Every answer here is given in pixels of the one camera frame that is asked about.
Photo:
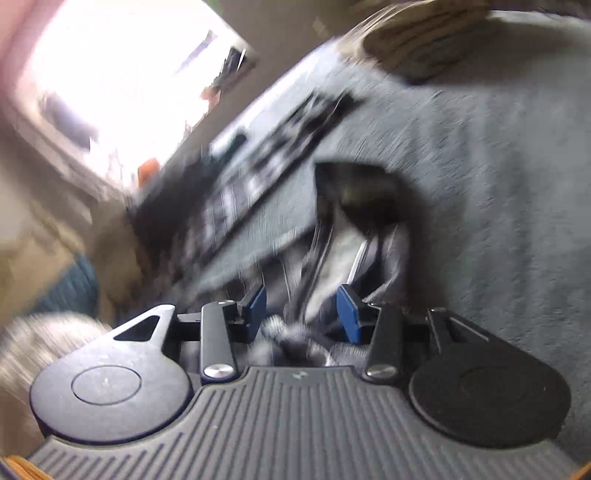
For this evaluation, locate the orange object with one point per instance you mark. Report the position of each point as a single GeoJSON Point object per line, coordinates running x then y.
{"type": "Point", "coordinates": [150, 170]}

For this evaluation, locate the beige folded clothes stack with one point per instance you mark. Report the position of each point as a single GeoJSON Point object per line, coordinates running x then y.
{"type": "Point", "coordinates": [425, 37]}

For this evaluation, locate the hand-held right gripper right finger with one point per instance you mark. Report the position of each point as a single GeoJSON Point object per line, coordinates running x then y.
{"type": "Point", "coordinates": [348, 314]}

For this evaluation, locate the black white plaid shirt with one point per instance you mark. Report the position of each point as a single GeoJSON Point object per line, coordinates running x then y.
{"type": "Point", "coordinates": [295, 134]}

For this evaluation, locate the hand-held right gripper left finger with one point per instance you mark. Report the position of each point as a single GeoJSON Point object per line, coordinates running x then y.
{"type": "Point", "coordinates": [254, 309]}

